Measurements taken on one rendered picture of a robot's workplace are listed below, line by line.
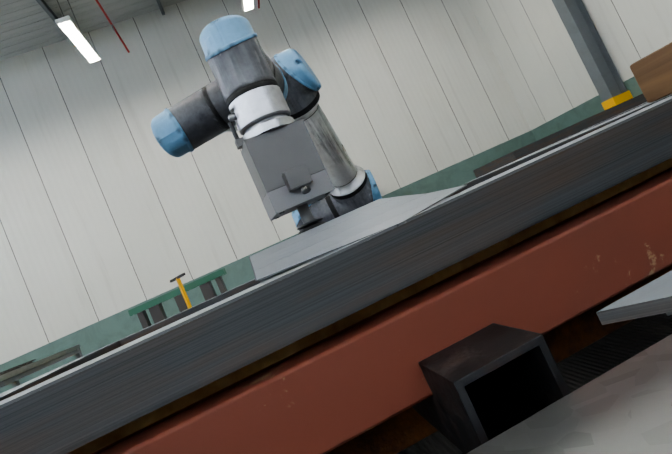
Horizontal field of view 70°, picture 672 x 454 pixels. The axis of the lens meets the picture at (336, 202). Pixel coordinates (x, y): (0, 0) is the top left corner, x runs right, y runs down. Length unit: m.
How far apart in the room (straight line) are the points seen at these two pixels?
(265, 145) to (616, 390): 0.49
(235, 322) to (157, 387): 0.05
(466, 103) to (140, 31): 7.70
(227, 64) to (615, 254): 0.50
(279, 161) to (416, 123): 11.11
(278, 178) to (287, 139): 0.05
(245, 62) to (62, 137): 11.19
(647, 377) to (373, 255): 0.14
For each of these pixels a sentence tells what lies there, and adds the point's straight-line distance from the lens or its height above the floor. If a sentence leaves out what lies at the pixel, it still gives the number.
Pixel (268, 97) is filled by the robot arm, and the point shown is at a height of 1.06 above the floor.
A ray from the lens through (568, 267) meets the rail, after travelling 0.33.
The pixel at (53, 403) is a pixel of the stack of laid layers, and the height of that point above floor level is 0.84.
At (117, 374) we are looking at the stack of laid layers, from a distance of 0.28.
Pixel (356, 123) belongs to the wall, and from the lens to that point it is 11.35.
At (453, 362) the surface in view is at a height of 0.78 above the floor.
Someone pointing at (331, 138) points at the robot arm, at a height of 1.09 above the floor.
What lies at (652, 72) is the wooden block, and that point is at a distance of 0.66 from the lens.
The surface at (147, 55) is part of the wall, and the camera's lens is 11.94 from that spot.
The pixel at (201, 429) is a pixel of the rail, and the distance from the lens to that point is 0.28.
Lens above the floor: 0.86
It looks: 4 degrees up
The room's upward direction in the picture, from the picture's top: 24 degrees counter-clockwise
